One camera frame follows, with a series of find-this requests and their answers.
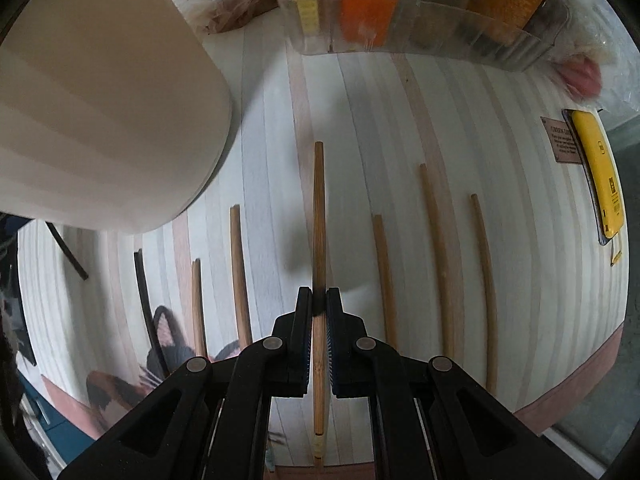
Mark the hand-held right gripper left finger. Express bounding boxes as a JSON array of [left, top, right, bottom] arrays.
[[57, 286, 315, 480]]

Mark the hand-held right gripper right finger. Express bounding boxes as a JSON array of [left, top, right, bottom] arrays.
[[325, 286, 585, 480]]

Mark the wooden chopstick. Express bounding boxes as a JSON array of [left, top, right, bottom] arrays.
[[418, 163, 456, 359], [229, 205, 253, 348], [371, 214, 399, 351], [191, 258, 208, 358], [310, 141, 329, 461], [469, 193, 500, 392]]

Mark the black chopstick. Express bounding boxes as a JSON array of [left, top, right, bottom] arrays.
[[133, 249, 169, 382], [46, 221, 90, 281]]

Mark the white utensil holder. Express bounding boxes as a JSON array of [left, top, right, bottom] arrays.
[[0, 0, 235, 236]]

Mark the striped cat print mat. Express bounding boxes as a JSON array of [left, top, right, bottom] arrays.
[[17, 25, 629, 467]]

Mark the blue cabinet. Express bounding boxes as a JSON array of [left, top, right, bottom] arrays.
[[19, 360, 97, 462]]

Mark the brown printed card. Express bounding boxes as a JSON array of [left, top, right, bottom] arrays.
[[540, 116, 584, 165]]

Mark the yellow handheld device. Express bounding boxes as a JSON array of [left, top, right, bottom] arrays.
[[570, 110, 626, 242]]

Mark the clear plastic organizer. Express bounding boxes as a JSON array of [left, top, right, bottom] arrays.
[[265, 0, 574, 74]]

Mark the pink round object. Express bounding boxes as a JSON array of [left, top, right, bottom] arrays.
[[562, 57, 604, 99]]

